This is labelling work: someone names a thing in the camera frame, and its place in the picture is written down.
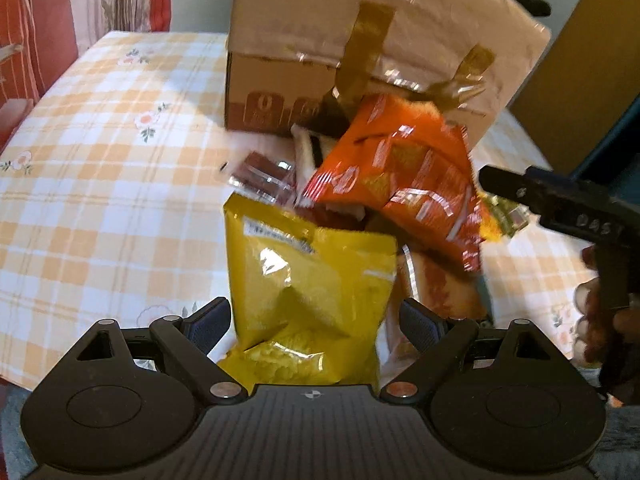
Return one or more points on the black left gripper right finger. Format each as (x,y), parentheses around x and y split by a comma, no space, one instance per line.
(442,345)

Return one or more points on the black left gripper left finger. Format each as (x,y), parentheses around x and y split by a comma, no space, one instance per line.
(184,345)

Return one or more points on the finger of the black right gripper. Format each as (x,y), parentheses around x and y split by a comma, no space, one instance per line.
(517,188)

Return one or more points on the orange red chips bag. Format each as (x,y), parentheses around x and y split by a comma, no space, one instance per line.
(405,161)

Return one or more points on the yellow chips bag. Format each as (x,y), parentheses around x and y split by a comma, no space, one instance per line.
(306,301)

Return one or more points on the person's right hand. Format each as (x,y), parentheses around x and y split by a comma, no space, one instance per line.
(598,325)

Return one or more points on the yellow green snack packet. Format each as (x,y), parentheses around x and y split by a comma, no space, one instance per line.
(500,218)

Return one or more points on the sliced bread loaf bag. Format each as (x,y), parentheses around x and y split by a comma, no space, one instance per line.
(437,285)

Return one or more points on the brown wooden door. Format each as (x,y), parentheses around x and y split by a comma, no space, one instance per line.
(588,78)

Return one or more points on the checkered floral tablecloth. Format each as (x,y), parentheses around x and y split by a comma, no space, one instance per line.
(112,210)

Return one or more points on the dark brown snack packet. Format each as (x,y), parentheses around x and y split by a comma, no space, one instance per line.
(272,181)

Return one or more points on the white black-striped snack packet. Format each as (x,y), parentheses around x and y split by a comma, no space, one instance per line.
(311,149)

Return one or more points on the cardboard box with paper cover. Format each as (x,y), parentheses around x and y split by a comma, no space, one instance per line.
(310,62)

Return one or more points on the red floral curtain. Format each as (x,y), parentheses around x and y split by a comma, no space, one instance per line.
(40,40)

